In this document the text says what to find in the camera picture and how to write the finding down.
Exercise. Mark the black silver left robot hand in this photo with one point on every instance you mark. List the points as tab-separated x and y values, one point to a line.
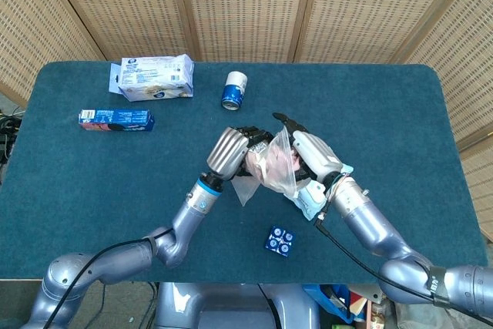
227	152

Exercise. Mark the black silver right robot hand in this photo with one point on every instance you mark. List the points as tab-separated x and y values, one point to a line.
316	155

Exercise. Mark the pink clothes bundle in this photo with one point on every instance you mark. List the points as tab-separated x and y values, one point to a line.
275	167

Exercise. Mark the translucent plastic zip bag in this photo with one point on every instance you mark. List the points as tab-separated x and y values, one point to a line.
246	190

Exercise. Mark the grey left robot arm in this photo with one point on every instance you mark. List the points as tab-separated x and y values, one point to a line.
115	263

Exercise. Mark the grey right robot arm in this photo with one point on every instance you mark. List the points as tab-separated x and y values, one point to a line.
369	221

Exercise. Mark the light blue cartoon wipes pack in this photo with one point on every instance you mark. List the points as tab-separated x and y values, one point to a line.
310	200

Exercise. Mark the blue white can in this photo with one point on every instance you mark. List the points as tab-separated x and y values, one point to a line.
233	92

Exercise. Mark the teal table mat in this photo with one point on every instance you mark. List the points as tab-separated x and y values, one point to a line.
385	113

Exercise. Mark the blue toy building block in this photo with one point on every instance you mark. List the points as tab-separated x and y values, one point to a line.
280	241

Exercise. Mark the white blue tissue pack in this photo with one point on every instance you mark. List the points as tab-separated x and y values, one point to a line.
154	78

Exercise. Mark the blue toothpaste box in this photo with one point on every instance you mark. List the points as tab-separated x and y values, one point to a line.
115	120

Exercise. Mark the blue storage bin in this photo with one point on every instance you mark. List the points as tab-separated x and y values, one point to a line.
327	302

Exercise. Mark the grey robot torso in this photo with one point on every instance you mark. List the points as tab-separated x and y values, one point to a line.
231	306

